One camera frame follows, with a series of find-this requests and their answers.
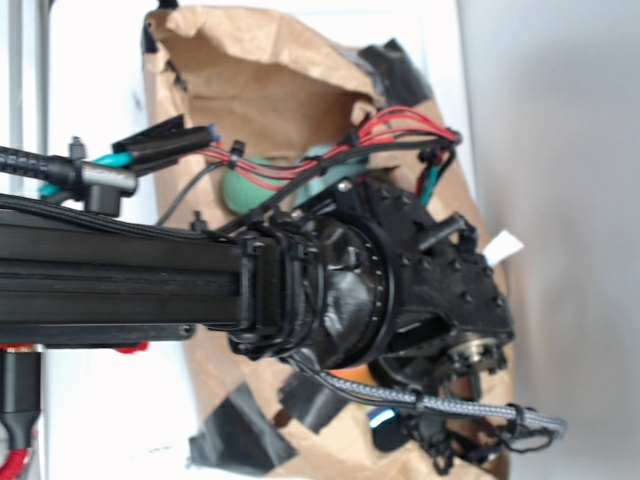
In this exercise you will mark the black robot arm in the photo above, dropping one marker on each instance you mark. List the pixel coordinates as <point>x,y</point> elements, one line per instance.
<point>362,275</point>

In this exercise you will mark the teal knitted cloth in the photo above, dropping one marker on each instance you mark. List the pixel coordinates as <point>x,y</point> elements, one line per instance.
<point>349,168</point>

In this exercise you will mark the green dimpled foam ball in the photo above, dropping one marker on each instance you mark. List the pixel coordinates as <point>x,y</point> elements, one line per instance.
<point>242,191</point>

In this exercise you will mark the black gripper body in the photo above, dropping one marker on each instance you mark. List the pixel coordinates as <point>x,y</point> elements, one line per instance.
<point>450,319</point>

